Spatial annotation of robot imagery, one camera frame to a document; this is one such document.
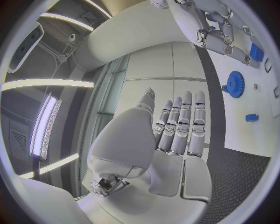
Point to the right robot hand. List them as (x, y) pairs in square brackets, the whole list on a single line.
[(188, 21)]

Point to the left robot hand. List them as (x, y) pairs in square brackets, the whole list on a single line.
[(140, 201)]

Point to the white task board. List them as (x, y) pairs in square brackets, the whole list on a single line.
[(245, 105)]

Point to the blue peg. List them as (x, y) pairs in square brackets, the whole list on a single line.
[(212, 27)]

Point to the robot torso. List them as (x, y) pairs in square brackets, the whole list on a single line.
[(131, 31)]

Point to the large blue block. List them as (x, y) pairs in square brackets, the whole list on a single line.
[(257, 52)]

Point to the blue gear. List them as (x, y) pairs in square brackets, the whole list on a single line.
[(235, 84)]

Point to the small blue block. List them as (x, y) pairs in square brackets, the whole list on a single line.
[(251, 117)]

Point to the glowing light bar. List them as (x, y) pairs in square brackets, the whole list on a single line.
[(47, 122)]

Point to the white oval sensor housing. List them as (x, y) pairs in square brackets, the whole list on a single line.
[(24, 49)]

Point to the white ceiling camera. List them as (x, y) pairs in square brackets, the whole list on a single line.
[(72, 37)]

